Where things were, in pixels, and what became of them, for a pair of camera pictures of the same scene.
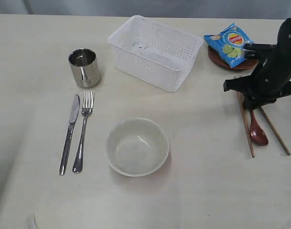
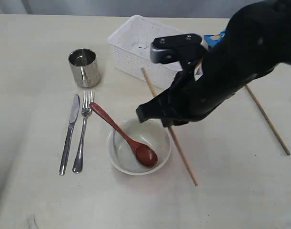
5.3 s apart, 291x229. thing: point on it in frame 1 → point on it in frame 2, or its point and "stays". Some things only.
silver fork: x=86 y=108 stays
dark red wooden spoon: x=256 y=132 → x=145 y=155
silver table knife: x=74 y=116 stays
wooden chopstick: x=239 y=95 → x=175 y=138
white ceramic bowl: x=136 y=147 stays
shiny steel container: x=85 y=65 stays
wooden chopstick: x=275 y=131 stays
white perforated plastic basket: x=154 y=53 stays
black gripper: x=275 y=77 → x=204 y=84
